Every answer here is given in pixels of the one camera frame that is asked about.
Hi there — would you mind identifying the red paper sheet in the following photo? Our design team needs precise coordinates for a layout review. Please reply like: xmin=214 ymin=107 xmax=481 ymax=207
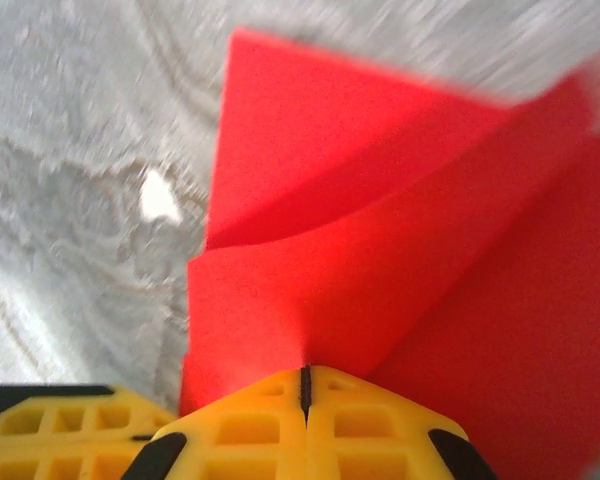
xmin=179 ymin=27 xmax=600 ymax=480

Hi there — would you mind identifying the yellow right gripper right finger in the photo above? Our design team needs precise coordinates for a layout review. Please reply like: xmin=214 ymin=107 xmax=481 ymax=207
xmin=303 ymin=366 xmax=500 ymax=480

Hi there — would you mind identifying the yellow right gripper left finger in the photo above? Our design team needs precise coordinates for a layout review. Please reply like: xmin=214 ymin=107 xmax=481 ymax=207
xmin=128 ymin=366 xmax=310 ymax=480

